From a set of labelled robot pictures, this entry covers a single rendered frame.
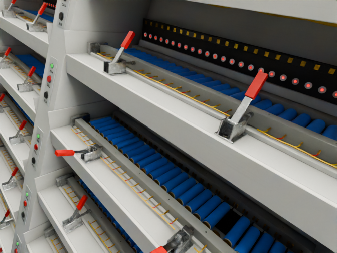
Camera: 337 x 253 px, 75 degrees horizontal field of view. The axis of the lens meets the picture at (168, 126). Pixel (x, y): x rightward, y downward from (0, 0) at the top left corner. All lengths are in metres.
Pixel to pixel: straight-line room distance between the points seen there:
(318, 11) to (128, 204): 0.38
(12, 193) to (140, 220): 0.70
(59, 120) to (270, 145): 0.50
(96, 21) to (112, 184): 0.38
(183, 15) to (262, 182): 0.45
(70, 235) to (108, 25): 0.52
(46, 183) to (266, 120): 0.60
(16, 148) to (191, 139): 0.72
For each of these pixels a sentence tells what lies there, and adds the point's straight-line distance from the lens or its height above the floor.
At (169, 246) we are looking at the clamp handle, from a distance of 0.35.
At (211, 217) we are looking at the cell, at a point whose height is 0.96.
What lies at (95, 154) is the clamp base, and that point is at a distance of 0.51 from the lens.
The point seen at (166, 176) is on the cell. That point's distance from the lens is 0.46.
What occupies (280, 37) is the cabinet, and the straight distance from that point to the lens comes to 0.48.
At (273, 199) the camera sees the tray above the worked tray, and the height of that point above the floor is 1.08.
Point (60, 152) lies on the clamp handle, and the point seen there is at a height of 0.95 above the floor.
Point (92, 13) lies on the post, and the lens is 0.60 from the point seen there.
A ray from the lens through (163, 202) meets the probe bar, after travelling 0.41.
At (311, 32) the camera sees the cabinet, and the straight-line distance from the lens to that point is 0.48.
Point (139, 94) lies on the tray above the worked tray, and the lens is 0.36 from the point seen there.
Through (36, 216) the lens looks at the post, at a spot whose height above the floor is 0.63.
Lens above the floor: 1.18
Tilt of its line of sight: 16 degrees down
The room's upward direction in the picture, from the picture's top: 21 degrees clockwise
